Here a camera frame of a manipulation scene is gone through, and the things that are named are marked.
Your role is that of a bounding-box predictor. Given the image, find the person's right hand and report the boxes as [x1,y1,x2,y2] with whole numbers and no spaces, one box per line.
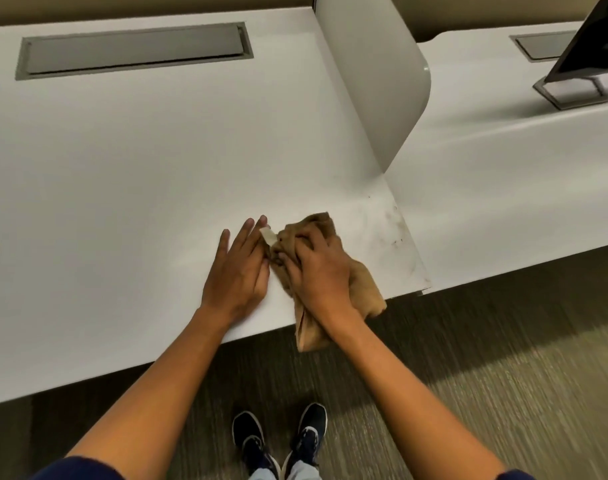
[272,225,358,329]

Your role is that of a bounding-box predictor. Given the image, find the person's left hand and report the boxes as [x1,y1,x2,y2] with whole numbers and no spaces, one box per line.
[200,215,271,328]

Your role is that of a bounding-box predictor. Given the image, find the brown cleaning cloth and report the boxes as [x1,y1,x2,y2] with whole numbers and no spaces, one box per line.
[260,212,388,353]

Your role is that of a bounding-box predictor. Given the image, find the person's right forearm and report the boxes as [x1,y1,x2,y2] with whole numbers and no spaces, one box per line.
[328,309,510,480]

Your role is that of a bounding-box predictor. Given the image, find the person's left forearm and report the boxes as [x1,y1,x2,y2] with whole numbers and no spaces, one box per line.
[65,306,235,480]

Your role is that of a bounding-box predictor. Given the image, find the person's left dark blue shoe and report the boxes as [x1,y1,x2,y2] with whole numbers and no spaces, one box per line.
[232,410,280,480]

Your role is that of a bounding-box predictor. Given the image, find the person's dark blue shoe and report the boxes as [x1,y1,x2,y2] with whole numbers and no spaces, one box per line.
[232,410,280,480]
[283,403,329,478]

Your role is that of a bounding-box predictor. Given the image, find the person's right dark blue shoe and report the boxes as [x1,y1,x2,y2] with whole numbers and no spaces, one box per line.
[283,403,329,478]

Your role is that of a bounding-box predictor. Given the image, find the white desk divider panel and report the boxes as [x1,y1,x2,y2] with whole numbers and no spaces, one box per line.
[314,0,432,174]

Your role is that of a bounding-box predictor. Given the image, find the person's grey trousers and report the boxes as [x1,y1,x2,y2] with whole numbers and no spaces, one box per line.
[248,460,323,480]

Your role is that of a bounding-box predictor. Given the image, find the person's navy shirt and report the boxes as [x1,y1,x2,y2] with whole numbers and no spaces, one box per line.
[30,456,536,480]

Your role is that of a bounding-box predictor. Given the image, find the black monitor with grey stand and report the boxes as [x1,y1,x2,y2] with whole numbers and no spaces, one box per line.
[532,0,608,112]

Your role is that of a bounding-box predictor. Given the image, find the long grey cable tray lid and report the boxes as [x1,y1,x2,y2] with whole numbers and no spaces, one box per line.
[15,22,255,81]

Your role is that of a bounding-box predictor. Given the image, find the short grey cable tray lid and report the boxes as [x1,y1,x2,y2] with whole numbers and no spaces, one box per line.
[509,30,581,63]

